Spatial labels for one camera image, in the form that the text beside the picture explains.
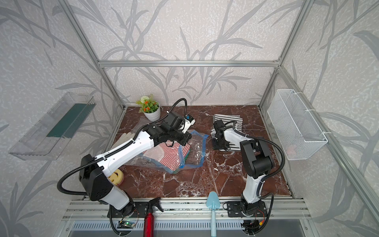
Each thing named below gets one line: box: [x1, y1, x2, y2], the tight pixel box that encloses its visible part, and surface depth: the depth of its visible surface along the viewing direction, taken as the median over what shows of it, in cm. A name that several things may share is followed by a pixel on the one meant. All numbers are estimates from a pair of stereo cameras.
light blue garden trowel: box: [206, 191, 221, 237], surface depth 75 cm
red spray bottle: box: [143, 197, 164, 237], surface depth 70 cm
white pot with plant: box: [135, 93, 161, 122], surface depth 106 cm
